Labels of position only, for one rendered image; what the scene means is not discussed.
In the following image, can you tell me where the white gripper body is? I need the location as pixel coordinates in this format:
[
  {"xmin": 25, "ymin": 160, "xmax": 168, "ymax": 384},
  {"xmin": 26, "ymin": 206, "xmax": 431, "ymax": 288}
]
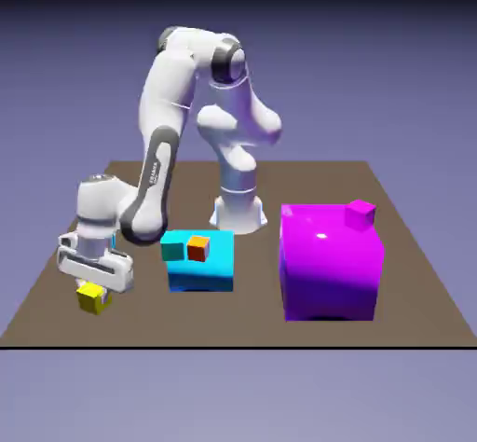
[{"xmin": 56, "ymin": 246, "xmax": 135, "ymax": 295}]

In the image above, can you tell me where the small yellow cube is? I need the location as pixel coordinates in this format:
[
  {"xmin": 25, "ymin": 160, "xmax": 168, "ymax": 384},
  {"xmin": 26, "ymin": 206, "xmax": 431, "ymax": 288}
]
[{"xmin": 75, "ymin": 282, "xmax": 114, "ymax": 316}]

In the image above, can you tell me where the small teal cube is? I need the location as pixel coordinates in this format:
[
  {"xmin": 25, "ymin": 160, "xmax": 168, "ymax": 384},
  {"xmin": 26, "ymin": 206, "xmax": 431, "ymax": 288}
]
[{"xmin": 160, "ymin": 242, "xmax": 186, "ymax": 263}]

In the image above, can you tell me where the small orange cube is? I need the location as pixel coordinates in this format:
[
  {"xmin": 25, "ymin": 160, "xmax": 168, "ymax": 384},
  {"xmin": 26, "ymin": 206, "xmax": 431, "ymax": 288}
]
[{"xmin": 186, "ymin": 235, "xmax": 211, "ymax": 263}]

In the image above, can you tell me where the small magenta cube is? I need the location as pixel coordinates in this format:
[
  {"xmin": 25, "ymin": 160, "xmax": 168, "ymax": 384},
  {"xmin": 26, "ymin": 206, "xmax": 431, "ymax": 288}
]
[{"xmin": 344, "ymin": 199, "xmax": 377, "ymax": 232}]

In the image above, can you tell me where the large cyan box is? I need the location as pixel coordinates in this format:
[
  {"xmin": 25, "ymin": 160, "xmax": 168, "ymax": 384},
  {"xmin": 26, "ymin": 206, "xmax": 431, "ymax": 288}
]
[{"xmin": 160, "ymin": 229, "xmax": 236, "ymax": 294}]

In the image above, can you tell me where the large magenta box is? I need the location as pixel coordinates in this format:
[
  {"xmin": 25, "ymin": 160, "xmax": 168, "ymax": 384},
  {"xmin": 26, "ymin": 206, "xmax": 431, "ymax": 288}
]
[{"xmin": 279, "ymin": 203, "xmax": 386, "ymax": 323}]

